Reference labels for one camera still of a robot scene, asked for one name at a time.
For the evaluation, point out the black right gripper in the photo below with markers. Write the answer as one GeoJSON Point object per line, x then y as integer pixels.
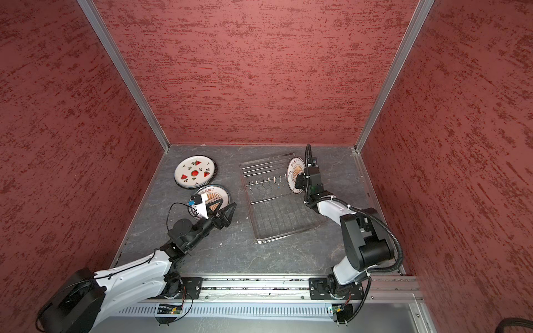
{"type": "Point", "coordinates": [299, 178]}

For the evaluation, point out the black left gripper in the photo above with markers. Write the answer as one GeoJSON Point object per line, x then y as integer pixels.
{"type": "Point", "coordinates": [224, 220]}

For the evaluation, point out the red patterned white plate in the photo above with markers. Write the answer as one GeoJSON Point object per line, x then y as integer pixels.
{"type": "Point", "coordinates": [295, 167]}

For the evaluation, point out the orange sunburst white plate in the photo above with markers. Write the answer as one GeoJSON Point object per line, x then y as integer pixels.
{"type": "Point", "coordinates": [214, 192]}

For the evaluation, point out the dark striped rim plate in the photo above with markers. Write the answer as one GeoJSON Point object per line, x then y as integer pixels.
{"type": "Point", "coordinates": [210, 177]}

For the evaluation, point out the strawberry pattern white plate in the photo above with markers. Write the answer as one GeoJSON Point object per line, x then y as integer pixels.
{"type": "Point", "coordinates": [194, 170]}

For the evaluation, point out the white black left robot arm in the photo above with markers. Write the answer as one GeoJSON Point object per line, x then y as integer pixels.
{"type": "Point", "coordinates": [87, 298]}

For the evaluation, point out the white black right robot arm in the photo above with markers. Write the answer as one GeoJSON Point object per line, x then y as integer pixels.
{"type": "Point", "coordinates": [369, 244]}

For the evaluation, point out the left green circuit board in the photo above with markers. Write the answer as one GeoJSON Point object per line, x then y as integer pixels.
{"type": "Point", "coordinates": [167, 314]}

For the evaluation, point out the green circuit board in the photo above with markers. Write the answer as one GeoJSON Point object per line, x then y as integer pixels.
{"type": "Point", "coordinates": [167, 314]}
{"type": "Point", "coordinates": [340, 314]}

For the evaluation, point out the right green circuit board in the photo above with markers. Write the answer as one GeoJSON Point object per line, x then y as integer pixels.
{"type": "Point", "coordinates": [340, 314]}

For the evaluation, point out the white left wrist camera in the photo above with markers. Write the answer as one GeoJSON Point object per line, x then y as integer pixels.
{"type": "Point", "coordinates": [197, 206]}

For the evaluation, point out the chrome wire dish rack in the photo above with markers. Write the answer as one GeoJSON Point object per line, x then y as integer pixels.
{"type": "Point", "coordinates": [275, 212]}

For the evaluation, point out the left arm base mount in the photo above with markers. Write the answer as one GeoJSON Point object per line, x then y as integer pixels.
{"type": "Point", "coordinates": [181, 287]}

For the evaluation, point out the aluminium front rail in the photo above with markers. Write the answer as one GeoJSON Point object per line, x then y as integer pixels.
{"type": "Point", "coordinates": [278, 297]}

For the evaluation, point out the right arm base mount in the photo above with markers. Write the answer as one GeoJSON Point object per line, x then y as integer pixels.
{"type": "Point", "coordinates": [327, 288]}

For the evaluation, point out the aluminium right corner post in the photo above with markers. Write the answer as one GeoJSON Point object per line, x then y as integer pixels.
{"type": "Point", "coordinates": [415, 25]}

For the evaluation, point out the aluminium corner post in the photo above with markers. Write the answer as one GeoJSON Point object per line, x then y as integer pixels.
{"type": "Point", "coordinates": [415, 25]}
{"type": "Point", "coordinates": [97, 23]}

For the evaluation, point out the aluminium left corner post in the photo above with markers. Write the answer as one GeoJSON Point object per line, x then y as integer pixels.
{"type": "Point", "coordinates": [97, 23]}

